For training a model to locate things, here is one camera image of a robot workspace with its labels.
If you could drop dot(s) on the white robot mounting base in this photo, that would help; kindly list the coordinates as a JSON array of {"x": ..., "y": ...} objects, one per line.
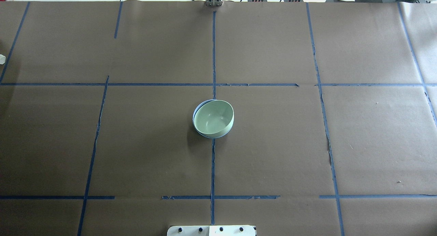
[{"x": 212, "y": 230}]

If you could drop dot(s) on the green bowl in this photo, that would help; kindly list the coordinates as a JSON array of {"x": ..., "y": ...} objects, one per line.
[{"x": 213, "y": 118}]

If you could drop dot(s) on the blue bowl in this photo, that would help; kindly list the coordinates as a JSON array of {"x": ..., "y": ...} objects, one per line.
[{"x": 195, "y": 113}]

